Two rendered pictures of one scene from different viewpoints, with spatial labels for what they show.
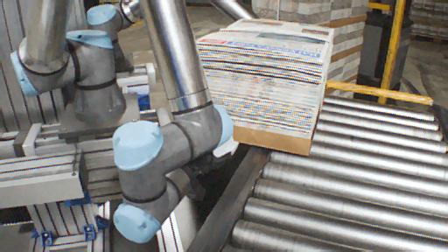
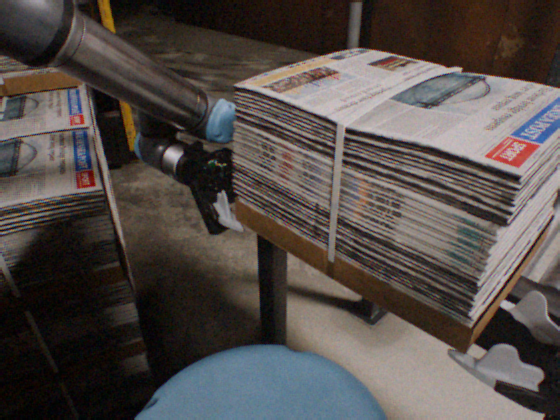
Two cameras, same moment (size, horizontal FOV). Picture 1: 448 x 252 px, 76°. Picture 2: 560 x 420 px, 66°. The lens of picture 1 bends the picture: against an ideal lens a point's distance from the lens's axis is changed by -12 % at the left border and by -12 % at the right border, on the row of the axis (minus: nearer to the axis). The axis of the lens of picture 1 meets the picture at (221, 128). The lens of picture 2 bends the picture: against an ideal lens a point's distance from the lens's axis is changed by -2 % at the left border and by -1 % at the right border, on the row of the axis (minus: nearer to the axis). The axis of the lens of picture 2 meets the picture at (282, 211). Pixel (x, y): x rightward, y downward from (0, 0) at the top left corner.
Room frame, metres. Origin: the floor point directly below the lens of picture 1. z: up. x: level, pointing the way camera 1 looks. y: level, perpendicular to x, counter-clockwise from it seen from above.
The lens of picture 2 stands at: (0.77, 0.43, 1.22)
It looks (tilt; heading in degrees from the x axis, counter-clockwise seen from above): 34 degrees down; 292
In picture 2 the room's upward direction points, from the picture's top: straight up
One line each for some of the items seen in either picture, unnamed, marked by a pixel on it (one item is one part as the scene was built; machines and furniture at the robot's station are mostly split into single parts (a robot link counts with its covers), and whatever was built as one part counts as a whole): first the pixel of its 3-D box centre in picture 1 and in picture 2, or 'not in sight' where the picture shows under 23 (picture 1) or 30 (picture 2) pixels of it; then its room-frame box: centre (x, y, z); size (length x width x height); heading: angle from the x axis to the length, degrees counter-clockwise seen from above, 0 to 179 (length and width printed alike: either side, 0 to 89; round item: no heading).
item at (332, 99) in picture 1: (365, 108); not in sight; (0.92, -0.47, 0.77); 0.47 x 0.05 x 0.05; 68
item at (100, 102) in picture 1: (98, 94); not in sight; (0.82, 0.35, 0.87); 0.15 x 0.15 x 0.10
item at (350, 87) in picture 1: (370, 90); not in sight; (1.00, -0.52, 0.81); 0.43 x 0.03 x 0.02; 68
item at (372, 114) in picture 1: (366, 116); not in sight; (0.86, -0.45, 0.77); 0.47 x 0.05 x 0.05; 68
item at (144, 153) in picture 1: (149, 156); not in sight; (0.43, 0.12, 0.92); 0.11 x 0.08 x 0.11; 135
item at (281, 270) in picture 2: not in sight; (273, 326); (1.07, -0.26, 0.34); 0.06 x 0.06 x 0.68; 68
